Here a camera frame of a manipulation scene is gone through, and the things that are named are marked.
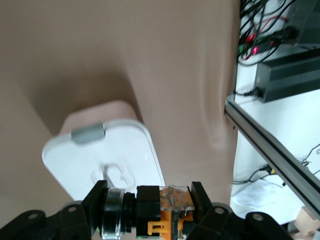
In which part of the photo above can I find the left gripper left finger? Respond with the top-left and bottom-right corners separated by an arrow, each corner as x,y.
0,179 -> 109,240

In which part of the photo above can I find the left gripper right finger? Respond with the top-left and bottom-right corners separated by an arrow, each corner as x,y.
189,181 -> 291,240

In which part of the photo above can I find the orange and black switch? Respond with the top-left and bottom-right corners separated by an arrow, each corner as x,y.
99,184 -> 196,240

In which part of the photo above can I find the white lidded storage box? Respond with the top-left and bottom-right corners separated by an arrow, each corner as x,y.
41,99 -> 166,201

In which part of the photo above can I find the beige cardboard piece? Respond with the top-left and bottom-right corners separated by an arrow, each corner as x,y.
294,206 -> 320,236

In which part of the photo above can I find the grey box latch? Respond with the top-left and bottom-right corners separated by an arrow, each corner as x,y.
70,122 -> 106,146

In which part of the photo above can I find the black power supply box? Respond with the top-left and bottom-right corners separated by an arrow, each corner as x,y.
255,52 -> 320,104

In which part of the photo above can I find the brown table mat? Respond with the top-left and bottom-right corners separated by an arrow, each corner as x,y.
0,0 -> 242,240

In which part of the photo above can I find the black electronics box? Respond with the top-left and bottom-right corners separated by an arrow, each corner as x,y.
284,0 -> 320,50

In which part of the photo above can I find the cable with yellow connector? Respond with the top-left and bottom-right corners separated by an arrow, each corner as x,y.
233,163 -> 278,185

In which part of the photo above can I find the aluminium camera post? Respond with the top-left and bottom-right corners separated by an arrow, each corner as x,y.
224,94 -> 320,222

